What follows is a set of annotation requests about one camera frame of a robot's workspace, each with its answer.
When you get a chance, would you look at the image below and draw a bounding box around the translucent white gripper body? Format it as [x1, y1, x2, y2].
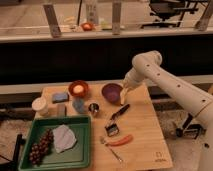
[123, 68, 144, 90]

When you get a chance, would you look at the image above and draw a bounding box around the yellow banana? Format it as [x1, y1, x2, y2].
[120, 88, 128, 105]

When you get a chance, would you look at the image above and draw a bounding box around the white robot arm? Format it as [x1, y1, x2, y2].
[120, 51, 213, 171]

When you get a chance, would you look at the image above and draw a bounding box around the purple bowl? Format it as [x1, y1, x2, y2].
[101, 83, 122, 103]

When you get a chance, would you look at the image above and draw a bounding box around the orange bowl with egg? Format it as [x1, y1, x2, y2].
[68, 80, 89, 98]

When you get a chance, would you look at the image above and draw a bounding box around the small metal cup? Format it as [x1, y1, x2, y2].
[88, 103, 99, 116]

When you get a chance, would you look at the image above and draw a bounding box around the wooden table board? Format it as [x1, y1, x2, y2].
[33, 82, 174, 171]

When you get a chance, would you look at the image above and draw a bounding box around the blue cup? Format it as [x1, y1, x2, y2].
[72, 98, 85, 114]

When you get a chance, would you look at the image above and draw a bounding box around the orange carrot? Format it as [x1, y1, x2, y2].
[107, 135, 133, 147]

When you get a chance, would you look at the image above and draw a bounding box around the metal fork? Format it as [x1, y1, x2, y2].
[99, 136, 123, 163]

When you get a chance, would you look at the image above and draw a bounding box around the orange object on shelf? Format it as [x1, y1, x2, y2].
[81, 22, 94, 31]

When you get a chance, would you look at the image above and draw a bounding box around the black office chair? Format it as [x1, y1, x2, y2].
[142, 0, 208, 28]

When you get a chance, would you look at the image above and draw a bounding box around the small wooden block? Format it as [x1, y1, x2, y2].
[57, 104, 67, 117]

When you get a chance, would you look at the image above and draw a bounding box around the blue sponge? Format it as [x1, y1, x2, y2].
[52, 92, 69, 103]

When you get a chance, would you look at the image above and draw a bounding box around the grey folded cloth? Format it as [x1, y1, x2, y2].
[53, 125, 77, 153]

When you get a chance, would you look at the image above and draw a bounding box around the green plastic tray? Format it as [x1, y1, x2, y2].
[18, 116, 91, 171]

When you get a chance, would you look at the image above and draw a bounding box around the bunch of dark grapes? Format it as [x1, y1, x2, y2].
[29, 129, 53, 165]

